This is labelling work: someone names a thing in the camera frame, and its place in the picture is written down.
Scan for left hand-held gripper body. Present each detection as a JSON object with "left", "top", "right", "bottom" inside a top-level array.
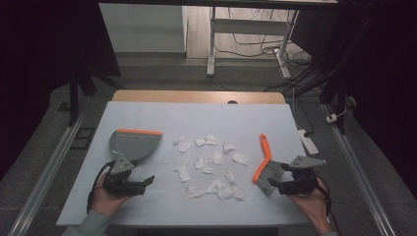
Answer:
[{"left": 102, "top": 155, "right": 148, "bottom": 197}]

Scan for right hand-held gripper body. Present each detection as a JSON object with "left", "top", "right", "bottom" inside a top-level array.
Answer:
[{"left": 276, "top": 154, "right": 328, "bottom": 197}]

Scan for grey dustpan with orange edge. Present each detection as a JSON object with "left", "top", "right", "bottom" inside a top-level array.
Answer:
[{"left": 108, "top": 128, "right": 163, "bottom": 162}]

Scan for orange hand brush grey bristles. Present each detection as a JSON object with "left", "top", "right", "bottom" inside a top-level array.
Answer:
[{"left": 252, "top": 133, "right": 285, "bottom": 199}]

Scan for group of white paper scraps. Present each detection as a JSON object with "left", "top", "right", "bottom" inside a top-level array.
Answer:
[{"left": 172, "top": 134, "right": 249, "bottom": 203}]

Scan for person's left hand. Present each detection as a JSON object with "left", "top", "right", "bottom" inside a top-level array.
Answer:
[{"left": 89, "top": 172, "right": 134, "bottom": 218}]

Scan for person's right hand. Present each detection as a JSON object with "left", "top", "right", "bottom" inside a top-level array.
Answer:
[{"left": 288, "top": 177, "right": 332, "bottom": 231}]

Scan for white power strip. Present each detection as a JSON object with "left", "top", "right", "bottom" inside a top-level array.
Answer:
[{"left": 296, "top": 129, "right": 320, "bottom": 156}]

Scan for white foam board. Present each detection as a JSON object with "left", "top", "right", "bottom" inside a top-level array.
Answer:
[{"left": 55, "top": 100, "right": 325, "bottom": 228}]

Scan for black stand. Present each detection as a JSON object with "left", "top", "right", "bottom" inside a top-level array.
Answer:
[
  {"left": 284, "top": 13, "right": 378, "bottom": 136},
  {"left": 56, "top": 63, "right": 126, "bottom": 128}
]

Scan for wooden table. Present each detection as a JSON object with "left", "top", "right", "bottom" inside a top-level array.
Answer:
[{"left": 111, "top": 89, "right": 287, "bottom": 105}]

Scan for dark curtain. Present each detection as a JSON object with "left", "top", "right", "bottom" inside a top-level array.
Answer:
[
  {"left": 0, "top": 0, "right": 122, "bottom": 181},
  {"left": 291, "top": 0, "right": 417, "bottom": 198}
]

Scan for white panel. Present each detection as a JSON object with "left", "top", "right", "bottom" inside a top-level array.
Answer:
[{"left": 98, "top": 3, "right": 189, "bottom": 54}]

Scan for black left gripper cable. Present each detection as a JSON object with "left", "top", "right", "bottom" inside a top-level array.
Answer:
[{"left": 86, "top": 159, "right": 116, "bottom": 214}]

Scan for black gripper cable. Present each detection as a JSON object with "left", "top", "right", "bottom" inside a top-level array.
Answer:
[
  {"left": 86, "top": 159, "right": 116, "bottom": 214},
  {"left": 315, "top": 175, "right": 343, "bottom": 236}
]

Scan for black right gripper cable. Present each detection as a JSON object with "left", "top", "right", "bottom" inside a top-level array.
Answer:
[{"left": 315, "top": 175, "right": 343, "bottom": 236}]

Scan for black rectangular floor frame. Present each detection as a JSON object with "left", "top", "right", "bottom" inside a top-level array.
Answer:
[{"left": 70, "top": 126, "right": 96, "bottom": 151}]

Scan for aluminium rail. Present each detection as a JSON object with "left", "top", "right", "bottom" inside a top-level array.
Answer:
[
  {"left": 7, "top": 110, "right": 87, "bottom": 236},
  {"left": 322, "top": 103, "right": 398, "bottom": 236}
]

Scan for black floor cables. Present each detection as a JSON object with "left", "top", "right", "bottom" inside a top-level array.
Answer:
[{"left": 214, "top": 7, "right": 324, "bottom": 94}]

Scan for white metal desk frame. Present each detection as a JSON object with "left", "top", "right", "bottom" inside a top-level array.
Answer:
[{"left": 206, "top": 6, "right": 300, "bottom": 80}]

